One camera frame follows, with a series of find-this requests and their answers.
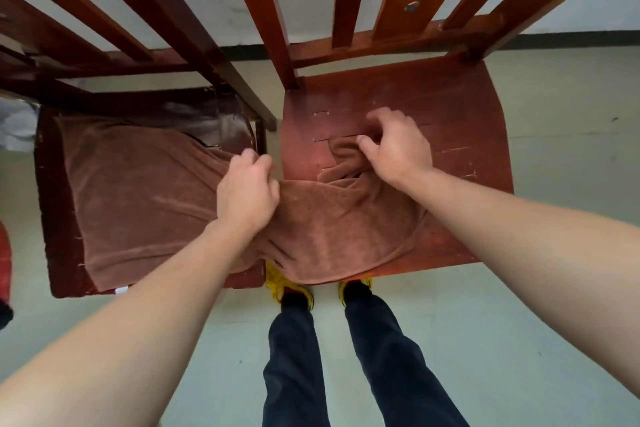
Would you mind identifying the person's right hand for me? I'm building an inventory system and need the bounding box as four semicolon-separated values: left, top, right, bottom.
356;107;435;187

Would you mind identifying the person's left hand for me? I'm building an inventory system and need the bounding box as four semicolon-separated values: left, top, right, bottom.
215;148;281;239

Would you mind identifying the brown towel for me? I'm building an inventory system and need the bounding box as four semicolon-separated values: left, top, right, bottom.
54;114;434;293

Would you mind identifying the person's left forearm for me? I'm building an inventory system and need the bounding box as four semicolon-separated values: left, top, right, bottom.
0;219;262;427

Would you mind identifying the person's right forearm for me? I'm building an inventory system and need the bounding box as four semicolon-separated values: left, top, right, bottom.
396;167;640;400

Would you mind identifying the person's left yellow shoe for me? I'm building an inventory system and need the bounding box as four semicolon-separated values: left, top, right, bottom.
264;262;315;311

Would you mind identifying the person's yellow shoe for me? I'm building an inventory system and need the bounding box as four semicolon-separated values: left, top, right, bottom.
338;278;374;308
264;262;315;311

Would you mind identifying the reddish wooden slatted chair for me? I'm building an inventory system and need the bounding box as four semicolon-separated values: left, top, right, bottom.
218;0;640;288

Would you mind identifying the person's right yellow shoe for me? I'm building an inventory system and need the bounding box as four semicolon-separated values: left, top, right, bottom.
338;278;374;308

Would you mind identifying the person's left leg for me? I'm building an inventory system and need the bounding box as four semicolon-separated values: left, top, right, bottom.
262;292;332;427

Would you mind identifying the person's leg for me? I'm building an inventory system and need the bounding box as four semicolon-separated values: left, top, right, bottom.
262;292;332;427
344;287;471;427

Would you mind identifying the person's right leg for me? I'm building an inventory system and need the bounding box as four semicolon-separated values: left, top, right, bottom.
344;287;471;427

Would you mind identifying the dark worn wooden chair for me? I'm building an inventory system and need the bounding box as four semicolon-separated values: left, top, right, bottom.
0;0;279;300

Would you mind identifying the white plastic bag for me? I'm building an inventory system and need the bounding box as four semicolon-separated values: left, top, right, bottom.
0;96;40;152

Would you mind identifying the red and black object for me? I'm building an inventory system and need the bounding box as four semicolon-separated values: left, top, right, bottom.
0;222;15;331

